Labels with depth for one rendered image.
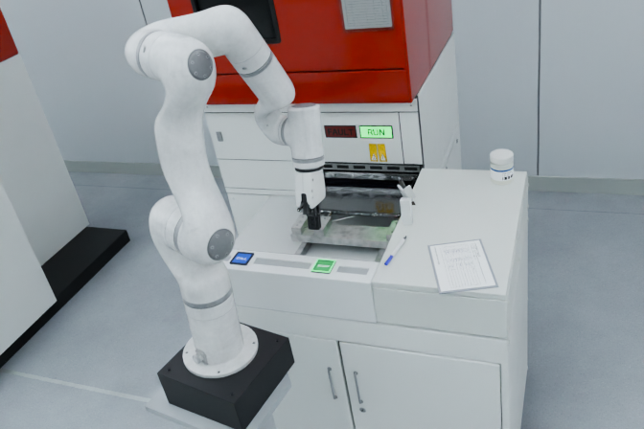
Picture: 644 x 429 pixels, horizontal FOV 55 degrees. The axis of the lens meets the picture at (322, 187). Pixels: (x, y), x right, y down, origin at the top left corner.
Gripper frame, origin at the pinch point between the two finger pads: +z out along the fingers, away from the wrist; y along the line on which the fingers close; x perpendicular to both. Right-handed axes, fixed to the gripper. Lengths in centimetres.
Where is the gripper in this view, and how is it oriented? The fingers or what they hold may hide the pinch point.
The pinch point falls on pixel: (313, 221)
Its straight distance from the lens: 167.3
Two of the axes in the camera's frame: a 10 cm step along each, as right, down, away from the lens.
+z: 0.8, 9.5, 3.1
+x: 9.3, 0.4, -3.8
